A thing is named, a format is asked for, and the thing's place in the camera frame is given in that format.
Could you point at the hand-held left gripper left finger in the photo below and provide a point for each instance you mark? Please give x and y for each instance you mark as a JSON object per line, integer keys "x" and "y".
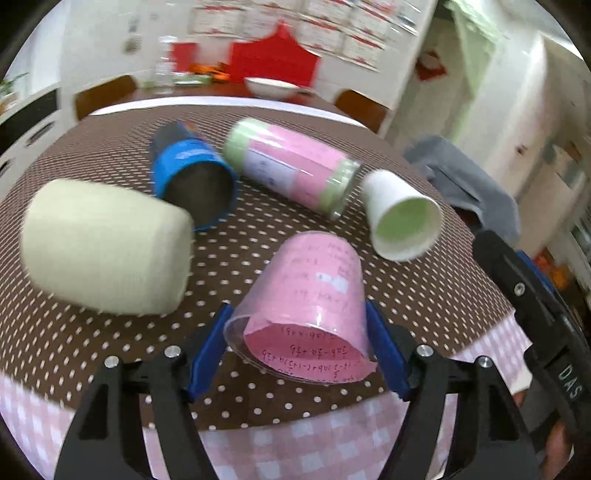
{"x": 210, "y": 353}

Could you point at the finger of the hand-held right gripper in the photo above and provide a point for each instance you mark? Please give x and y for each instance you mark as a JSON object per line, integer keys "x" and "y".
{"x": 508, "y": 272}

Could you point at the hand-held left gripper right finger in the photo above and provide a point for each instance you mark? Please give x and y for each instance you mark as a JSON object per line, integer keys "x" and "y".
{"x": 385, "y": 353}

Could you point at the clear cup with pink paper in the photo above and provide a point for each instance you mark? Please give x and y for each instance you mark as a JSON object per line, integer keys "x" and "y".
{"x": 309, "y": 295}

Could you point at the white paper cup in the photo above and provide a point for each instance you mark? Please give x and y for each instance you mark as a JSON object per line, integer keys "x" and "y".
{"x": 392, "y": 203}

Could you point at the cream cup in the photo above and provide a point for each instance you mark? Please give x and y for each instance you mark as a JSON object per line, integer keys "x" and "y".
{"x": 101, "y": 244}

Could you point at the blue cup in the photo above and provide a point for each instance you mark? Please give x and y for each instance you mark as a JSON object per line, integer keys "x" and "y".
{"x": 184, "y": 157}

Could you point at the person's right hand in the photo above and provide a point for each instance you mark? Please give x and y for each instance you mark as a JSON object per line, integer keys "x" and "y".
{"x": 559, "y": 445}

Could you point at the grey cloth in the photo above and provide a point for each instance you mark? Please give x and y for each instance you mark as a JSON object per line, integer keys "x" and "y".
{"x": 466, "y": 184}

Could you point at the brown polka dot tablecloth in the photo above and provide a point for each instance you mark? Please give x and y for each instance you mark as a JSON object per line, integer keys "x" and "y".
{"x": 92, "y": 350}

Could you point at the pink checked tablecloth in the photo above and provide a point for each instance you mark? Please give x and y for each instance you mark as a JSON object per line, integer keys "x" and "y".
{"x": 295, "y": 438}

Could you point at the green and pink clear cylinder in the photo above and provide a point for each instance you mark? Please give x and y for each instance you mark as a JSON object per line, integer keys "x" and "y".
{"x": 291, "y": 164}

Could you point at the brown wooden chair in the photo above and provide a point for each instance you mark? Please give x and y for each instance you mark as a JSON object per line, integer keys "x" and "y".
{"x": 104, "y": 94}
{"x": 362, "y": 108}

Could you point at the light green curtain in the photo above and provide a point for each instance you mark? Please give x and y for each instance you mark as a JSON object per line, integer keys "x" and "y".
{"x": 478, "y": 50}

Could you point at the dark wooden dining table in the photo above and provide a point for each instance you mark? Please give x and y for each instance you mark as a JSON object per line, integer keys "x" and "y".
{"x": 217, "y": 91}

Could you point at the white bowl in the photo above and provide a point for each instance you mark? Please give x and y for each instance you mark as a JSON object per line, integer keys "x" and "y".
{"x": 270, "y": 86}

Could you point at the green plate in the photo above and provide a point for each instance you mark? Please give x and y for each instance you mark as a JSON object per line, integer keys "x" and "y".
{"x": 194, "y": 80}

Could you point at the orange food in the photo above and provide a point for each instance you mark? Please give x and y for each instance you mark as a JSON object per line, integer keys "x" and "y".
{"x": 211, "y": 71}

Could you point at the white low cabinet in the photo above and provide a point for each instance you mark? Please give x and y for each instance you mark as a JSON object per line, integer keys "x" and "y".
{"x": 27, "y": 134}

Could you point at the clear glass bottle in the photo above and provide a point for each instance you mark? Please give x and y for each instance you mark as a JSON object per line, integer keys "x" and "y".
{"x": 163, "y": 69}

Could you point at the small red chair back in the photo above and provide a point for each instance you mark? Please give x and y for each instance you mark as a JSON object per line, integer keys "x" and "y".
{"x": 184, "y": 57}

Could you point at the large red chair back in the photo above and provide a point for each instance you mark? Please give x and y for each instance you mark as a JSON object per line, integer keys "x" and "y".
{"x": 272, "y": 57}

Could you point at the green potted plant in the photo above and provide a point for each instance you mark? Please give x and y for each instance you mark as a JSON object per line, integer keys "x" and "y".
{"x": 11, "y": 90}

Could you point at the red wall ornament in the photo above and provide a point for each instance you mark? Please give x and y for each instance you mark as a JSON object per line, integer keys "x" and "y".
{"x": 430, "y": 65}

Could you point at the wall posters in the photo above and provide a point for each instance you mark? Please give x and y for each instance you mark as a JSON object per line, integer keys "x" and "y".
{"x": 323, "y": 23}

